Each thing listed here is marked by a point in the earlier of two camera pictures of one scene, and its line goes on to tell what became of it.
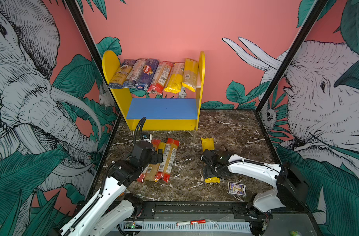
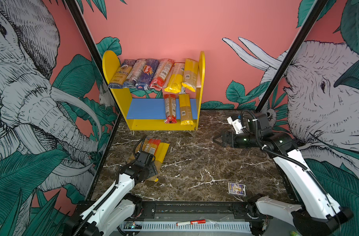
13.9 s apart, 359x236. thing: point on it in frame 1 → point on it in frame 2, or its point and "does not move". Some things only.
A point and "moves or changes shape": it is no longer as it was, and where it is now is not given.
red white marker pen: (191, 222) does not move
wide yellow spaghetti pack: (190, 74) does not move
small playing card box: (237, 189) does not move
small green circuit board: (131, 225) does not move
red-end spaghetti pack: (160, 77) moves or changes shape
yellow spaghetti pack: (208, 143) → (186, 114)
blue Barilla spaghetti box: (147, 74) does not move
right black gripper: (207, 174) → (227, 136)
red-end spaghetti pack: (166, 162) → (170, 105)
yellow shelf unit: (159, 114) does not move
